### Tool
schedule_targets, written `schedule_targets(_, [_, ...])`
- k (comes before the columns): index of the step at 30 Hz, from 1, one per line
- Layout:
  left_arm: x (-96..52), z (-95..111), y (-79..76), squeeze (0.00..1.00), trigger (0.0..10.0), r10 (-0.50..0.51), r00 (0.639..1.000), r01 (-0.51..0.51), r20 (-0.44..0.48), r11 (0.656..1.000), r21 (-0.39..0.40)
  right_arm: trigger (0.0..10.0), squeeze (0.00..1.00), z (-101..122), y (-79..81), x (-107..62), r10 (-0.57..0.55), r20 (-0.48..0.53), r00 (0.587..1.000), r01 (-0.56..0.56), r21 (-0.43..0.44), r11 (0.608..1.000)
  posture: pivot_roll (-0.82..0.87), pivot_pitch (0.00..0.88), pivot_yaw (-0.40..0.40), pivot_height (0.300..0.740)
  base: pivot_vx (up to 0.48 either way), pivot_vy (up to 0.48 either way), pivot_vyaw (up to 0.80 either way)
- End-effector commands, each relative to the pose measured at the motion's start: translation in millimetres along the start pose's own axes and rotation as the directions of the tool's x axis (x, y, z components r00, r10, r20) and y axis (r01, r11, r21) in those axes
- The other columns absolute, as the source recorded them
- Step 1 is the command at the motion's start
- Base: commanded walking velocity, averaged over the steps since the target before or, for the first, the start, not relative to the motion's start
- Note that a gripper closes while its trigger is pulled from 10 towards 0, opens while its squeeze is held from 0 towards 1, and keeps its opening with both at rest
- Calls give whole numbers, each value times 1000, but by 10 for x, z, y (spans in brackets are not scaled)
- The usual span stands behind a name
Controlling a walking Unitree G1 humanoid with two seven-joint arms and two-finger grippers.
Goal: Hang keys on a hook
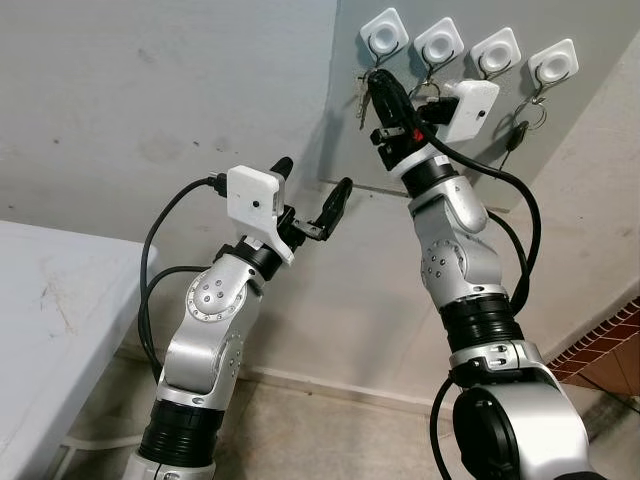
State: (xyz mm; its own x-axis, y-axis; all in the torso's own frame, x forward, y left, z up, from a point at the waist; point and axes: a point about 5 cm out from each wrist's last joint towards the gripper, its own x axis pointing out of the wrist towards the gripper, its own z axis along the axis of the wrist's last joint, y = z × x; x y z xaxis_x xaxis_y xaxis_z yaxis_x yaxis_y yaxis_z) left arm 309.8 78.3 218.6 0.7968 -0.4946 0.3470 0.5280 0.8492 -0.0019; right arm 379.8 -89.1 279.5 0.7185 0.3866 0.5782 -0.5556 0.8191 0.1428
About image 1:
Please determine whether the small metal key bunch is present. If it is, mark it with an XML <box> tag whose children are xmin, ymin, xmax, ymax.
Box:
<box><xmin>356</xmin><ymin>70</ymin><xmax>377</xmax><ymax>130</ymax></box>

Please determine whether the white plastic folding table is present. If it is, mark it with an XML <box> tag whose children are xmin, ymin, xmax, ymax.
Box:
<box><xmin>0</xmin><ymin>220</ymin><xmax>158</xmax><ymax>480</ymax></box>

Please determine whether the hanging key ring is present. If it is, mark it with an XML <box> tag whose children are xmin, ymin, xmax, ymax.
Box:
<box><xmin>413</xmin><ymin>65</ymin><xmax>446</xmax><ymax>106</ymax></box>

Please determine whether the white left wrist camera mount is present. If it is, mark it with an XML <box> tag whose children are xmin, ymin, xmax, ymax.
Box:
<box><xmin>227</xmin><ymin>165</ymin><xmax>297</xmax><ymax>264</ymax></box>

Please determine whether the white square wall hook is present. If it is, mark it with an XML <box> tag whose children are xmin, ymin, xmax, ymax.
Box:
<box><xmin>528</xmin><ymin>38</ymin><xmax>580</xmax><ymax>89</ymax></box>
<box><xmin>470</xmin><ymin>27</ymin><xmax>522</xmax><ymax>79</ymax></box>
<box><xmin>360</xmin><ymin>8</ymin><xmax>411</xmax><ymax>59</ymax></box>
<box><xmin>413</xmin><ymin>17</ymin><xmax>466</xmax><ymax>69</ymax></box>

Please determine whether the black car key on ring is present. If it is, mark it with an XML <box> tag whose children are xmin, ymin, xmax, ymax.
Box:
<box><xmin>500</xmin><ymin>85</ymin><xmax>549</xmax><ymax>171</ymax></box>

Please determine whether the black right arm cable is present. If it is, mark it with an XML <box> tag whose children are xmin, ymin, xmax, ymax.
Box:
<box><xmin>412</xmin><ymin>110</ymin><xmax>543</xmax><ymax>480</ymax></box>

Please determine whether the grey wall panel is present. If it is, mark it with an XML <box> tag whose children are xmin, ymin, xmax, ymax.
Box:
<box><xmin>318</xmin><ymin>0</ymin><xmax>640</xmax><ymax>213</ymax></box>

